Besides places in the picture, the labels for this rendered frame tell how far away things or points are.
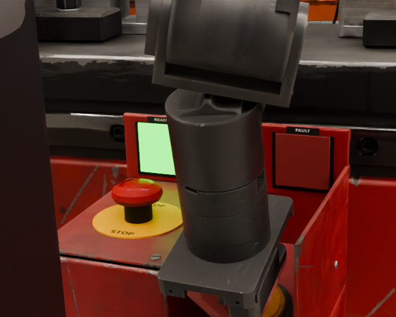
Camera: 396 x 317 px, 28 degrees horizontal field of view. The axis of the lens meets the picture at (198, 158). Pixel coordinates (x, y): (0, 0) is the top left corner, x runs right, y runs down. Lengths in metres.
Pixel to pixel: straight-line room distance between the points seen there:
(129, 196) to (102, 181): 0.21
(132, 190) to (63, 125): 0.22
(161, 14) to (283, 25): 0.07
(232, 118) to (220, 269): 0.11
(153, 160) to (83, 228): 0.11
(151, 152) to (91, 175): 0.13
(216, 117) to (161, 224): 0.17
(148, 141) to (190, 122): 0.24
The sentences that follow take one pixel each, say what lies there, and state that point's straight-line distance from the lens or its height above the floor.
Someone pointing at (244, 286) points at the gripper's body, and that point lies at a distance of 0.49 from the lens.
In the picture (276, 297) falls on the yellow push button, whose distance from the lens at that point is 0.61.
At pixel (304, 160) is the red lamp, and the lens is 0.64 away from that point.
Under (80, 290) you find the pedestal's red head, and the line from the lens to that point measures 0.58.
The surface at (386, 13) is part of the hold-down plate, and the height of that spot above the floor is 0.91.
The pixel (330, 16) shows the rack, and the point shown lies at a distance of 2.47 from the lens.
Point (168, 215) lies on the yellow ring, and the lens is 0.62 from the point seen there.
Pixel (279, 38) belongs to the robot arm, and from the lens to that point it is 0.42.
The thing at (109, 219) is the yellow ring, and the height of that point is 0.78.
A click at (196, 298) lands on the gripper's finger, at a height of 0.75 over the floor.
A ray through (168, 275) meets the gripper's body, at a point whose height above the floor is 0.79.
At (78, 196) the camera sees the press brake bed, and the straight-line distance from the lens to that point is 0.82.
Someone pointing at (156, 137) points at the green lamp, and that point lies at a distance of 0.68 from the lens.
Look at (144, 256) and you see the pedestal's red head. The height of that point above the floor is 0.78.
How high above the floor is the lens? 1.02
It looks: 19 degrees down
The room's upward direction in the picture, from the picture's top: 2 degrees counter-clockwise
